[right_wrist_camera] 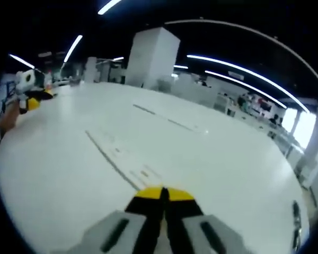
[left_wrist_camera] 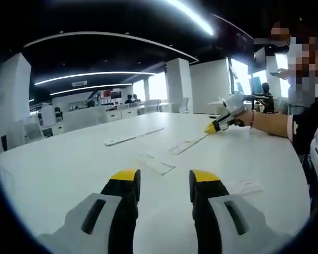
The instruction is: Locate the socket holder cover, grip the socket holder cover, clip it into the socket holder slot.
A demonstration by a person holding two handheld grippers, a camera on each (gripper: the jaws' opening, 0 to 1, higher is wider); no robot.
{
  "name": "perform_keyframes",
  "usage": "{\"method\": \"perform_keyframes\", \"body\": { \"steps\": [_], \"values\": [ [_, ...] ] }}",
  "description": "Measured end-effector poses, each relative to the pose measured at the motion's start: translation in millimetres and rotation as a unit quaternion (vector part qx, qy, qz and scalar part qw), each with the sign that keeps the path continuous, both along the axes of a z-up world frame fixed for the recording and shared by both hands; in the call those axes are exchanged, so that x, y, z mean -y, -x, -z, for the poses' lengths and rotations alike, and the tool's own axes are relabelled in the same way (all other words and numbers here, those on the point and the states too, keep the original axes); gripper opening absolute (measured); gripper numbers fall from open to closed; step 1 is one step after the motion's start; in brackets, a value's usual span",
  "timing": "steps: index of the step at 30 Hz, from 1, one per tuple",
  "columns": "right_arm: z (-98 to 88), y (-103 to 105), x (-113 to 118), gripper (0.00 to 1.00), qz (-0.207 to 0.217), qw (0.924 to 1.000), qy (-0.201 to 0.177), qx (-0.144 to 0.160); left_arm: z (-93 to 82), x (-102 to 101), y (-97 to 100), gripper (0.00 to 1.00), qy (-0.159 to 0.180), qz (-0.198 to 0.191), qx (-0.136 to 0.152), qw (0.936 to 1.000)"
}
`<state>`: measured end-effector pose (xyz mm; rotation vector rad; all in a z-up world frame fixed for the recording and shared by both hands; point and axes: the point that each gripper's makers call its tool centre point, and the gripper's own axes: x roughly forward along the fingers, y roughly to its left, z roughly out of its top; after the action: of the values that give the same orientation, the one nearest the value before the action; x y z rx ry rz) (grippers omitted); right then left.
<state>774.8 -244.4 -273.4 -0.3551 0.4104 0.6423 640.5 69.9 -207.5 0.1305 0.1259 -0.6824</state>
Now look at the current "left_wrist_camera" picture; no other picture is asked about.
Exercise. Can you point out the person's torso in dark clothing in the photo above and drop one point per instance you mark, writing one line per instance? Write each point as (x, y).
(302, 124)

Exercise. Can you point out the small white flat piece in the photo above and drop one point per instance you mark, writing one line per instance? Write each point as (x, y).
(250, 186)

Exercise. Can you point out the large mounted screen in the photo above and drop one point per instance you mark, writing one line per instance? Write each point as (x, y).
(260, 61)

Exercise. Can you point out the ceiling light strip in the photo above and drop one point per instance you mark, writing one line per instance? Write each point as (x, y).
(91, 88)
(95, 76)

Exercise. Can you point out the white cabinet row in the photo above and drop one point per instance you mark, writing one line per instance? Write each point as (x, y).
(100, 116)

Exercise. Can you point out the red wall display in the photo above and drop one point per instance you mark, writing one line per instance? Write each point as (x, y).
(111, 94)

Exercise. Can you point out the long white socket holder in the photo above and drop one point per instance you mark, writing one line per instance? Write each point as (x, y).
(133, 136)

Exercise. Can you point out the ceiling air conditioner vent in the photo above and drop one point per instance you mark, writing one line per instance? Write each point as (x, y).
(79, 83)

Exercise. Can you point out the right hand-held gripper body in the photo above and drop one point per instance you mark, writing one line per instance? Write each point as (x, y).
(236, 104)

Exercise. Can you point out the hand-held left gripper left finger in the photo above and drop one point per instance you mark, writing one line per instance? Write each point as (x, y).
(95, 227)

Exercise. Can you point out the white socket holder cover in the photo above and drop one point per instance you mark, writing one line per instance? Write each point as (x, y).
(188, 145)
(156, 164)

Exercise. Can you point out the long curved ceiling light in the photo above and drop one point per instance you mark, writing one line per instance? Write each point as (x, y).
(193, 16)

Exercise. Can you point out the white square pillar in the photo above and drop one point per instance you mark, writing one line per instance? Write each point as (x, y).
(12, 92)
(177, 82)

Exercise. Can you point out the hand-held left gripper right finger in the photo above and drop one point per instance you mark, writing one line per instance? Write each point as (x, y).
(222, 227)

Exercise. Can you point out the dark computer monitor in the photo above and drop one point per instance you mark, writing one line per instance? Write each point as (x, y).
(256, 84)

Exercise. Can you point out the person's right hand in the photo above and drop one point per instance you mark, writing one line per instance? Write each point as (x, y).
(247, 119)

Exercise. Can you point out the black frame desk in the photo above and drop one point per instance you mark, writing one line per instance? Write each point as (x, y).
(257, 98)

